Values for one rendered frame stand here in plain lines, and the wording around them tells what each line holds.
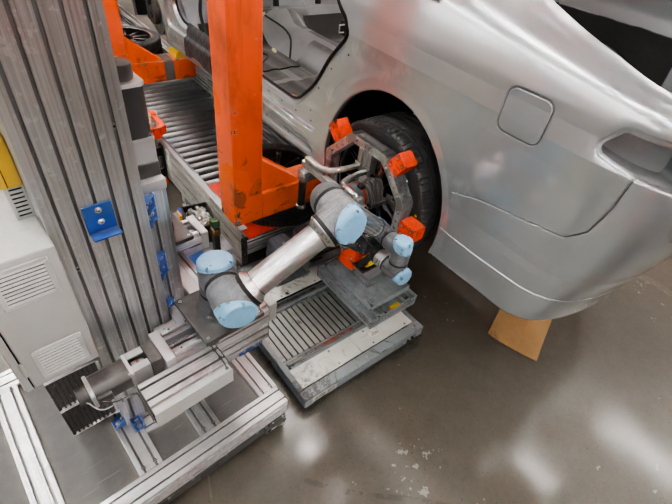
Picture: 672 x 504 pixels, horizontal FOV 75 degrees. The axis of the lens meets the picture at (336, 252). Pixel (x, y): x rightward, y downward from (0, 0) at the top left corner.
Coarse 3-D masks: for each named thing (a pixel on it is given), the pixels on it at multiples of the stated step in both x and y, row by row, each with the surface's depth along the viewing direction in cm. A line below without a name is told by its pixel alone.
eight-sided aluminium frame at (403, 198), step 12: (360, 132) 195; (336, 144) 206; (348, 144) 199; (360, 144) 192; (372, 144) 188; (336, 156) 216; (384, 156) 183; (384, 168) 185; (336, 180) 226; (396, 180) 184; (396, 192) 185; (408, 192) 186; (396, 204) 187; (408, 204) 186; (396, 216) 190; (408, 216) 192; (396, 228) 193
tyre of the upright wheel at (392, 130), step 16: (400, 112) 205; (352, 128) 206; (368, 128) 197; (384, 128) 190; (400, 128) 190; (416, 128) 194; (400, 144) 185; (416, 144) 186; (432, 160) 188; (416, 176) 184; (432, 176) 187; (416, 192) 187; (432, 192) 188; (416, 208) 190; (432, 208) 191; (432, 224) 198
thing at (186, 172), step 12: (168, 144) 308; (168, 156) 305; (180, 156) 299; (180, 168) 297; (192, 168) 289; (192, 180) 284; (204, 192) 274; (216, 204) 264; (216, 216) 271; (228, 228) 262; (240, 228) 250; (240, 240) 253
